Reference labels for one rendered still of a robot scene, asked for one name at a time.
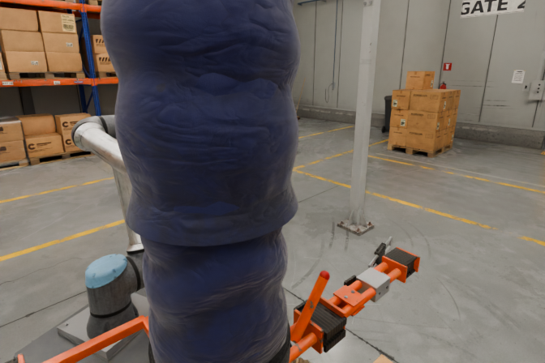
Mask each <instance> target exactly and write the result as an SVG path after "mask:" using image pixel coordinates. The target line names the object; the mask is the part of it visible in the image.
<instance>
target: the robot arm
mask: <svg viewBox="0 0 545 363"><path fill-rule="evenodd" d="M71 139H72V141H73V143H74V144H75V146H76V147H78V148H79V149H81V150H83V151H86V152H92V153H93V154H95V155H96V156H98V157H99V158H101V159H102V160H103V161H104V162H106V163H107V164H109V165H110V166H112V170H113V174H114V180H115V183H116V186H117V191H118V197H119V200H120V203H121V207H122V213H123V217H124V220H125V224H126V227H127V234H128V237H129V241H130V245H129V246H128V247H127V256H126V257H125V256H124V255H122V254H109V255H106V256H104V257H101V258H99V259H97V260H95V261H94V262H92V263H91V264H90V265H89V266H88V268H87V269H86V272H85V285H86V289H87V294H88V304H89V310H90V315H89V318H88V323H87V327H86V330H87V335H88V337H89V338H90V339H93V338H95V337H97V336H99V335H102V334H104V333H106V332H107V331H110V330H112V329H114V328H115V327H119V326H121V325H122V324H124V323H126V322H129V321H131V320H133V319H135V318H138V317H139V313H138V310H137V309H136V307H135V305H134V304H133V302H132V301H131V294H132V293H135V292H137V291H139V290H140V289H142V288H145V287H144V281H143V268H142V259H143V254H144V247H143V245H142V242H141V239H140V235H139V234H137V233H135V232H134V231H133V230H131V229H130V228H129V226H128V225H127V222H126V217H125V215H126V212H127V208H128V205H129V202H130V198H131V187H132V185H131V181H130V178H129V176H128V174H127V170H126V167H125V164H124V163H123V160H122V156H121V152H120V150H119V147H118V141H117V138H116V132H115V124H114V115H107V116H93V117H86V118H84V119H82V120H80V121H78V122H77V123H76V124H75V125H74V126H73V128H72V131H71Z"/></svg>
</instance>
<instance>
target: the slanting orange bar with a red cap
mask: <svg viewBox="0 0 545 363"><path fill-rule="evenodd" d="M329 278H330V274H329V273H328V271H322V272H321V273H320V275H319V277H318V279H317V281H316V282H315V285H314V287H313V289H312V291H311V294H310V296H309V297H308V299H307V302H306V304H305V306H304V308H303V311H302V313H301V314H300V316H299V318H298V321H297V323H296V325H295V327H294V329H293V331H292V333H291V336H290V340H291V341H292V342H294V343H295V344H296V343H297V342H298V341H299V340H301V338H302V337H303V333H304V331H305V330H306V328H307V325H308V323H309V321H310V319H311V316H312V315H313V312H314V310H315V308H316V306H317V304H318V302H319V299H320V297H321V295H322V293H323V291H324V288H325V286H326V284H327V283H328V280H329Z"/></svg>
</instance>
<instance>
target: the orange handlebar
mask: <svg viewBox="0 0 545 363"><path fill-rule="evenodd" d="M373 269H375V270H377V271H379V272H381V273H382V272H384V271H385V270H387V269H388V264H387V263H385V262H382V263H381V264H379V265H378V266H377V267H375V268H373ZM400 275H401V271H400V270H399V269H398V268H395V269H394V270H392V271H391V272H389V273H388V274H387V276H389V277H390V283H392V282H393V281H394V280H395V279H396V278H397V277H399V276H400ZM362 286H363V285H362V283H361V282H360V281H359V280H356V281H354V282H353V283H352V284H351V285H349V286H347V285H344V286H343V287H341V288H339V289H338V290H337V291H336V292H334V293H333V295H335V296H334V297H332V298H330V299H329V300H328V301H330V302H332V303H333V304H334V305H336V306H338V307H339V308H341V309H342V310H344V311H345V312H346V317H347V318H348V317H349V316H350V315H351V316H355V315H356V314H357V313H358V312H359V311H361V310H362V309H363V308H364V307H365V305H364V304H365V303H367V302H368V301H369V300H371V299H372V298H373V297H374V296H375V295H376V292H375V290H374V289H373V288H369V289H368V290H366V291H365V292H364V293H362V294H360V293H358V292H357V291H358V290H359V289H360V288H361V287H362ZM295 325H296V323H295V324H293V325H292V326H291V327H290V335H291V333H292V331H293V329H294V327H295ZM141 329H144V330H145V332H146V334H147V335H148V338H149V330H148V316H147V317H144V316H143V315H141V316H139V317H138V318H135V319H133V320H131V321H129V322H126V323H124V324H122V325H121V326H119V327H115V328H114V329H112V330H110V331H107V332H106V333H104V334H102V335H99V336H97V337H95V338H93V339H91V340H89V341H87V342H85V343H83V344H80V345H78V346H76V347H74V348H72V349H70V350H68V351H65V352H63V353H61V354H59V355H57V356H55V357H53V358H51V359H49V360H47V361H44V362H42V363H76V362H77V361H80V360H82V359H84V358H85V357H88V356H90V355H92V354H93V353H95V352H98V351H100V350H102V349H103V348H105V347H107V346H109V345H111V344H113V343H115V342H117V341H119V340H121V339H123V338H125V337H127V336H129V335H131V334H133V333H135V332H137V331H139V330H141ZM316 342H317V338H316V336H315V334H314V333H313V332H311V333H309V334H308V335H306V336H305V337H304V338H302V339H301V340H299V341H298V342H297V343H296V344H295V345H294V346H292V347H291V348H290V361H289V363H291V362H292V361H294V360H295V359H296V358H297V357H299V356H300V355H301V354H303V353H304V352H305V351H306V350H308V349H309V348H310V347H311V346H312V345H313V344H315V343H316Z"/></svg>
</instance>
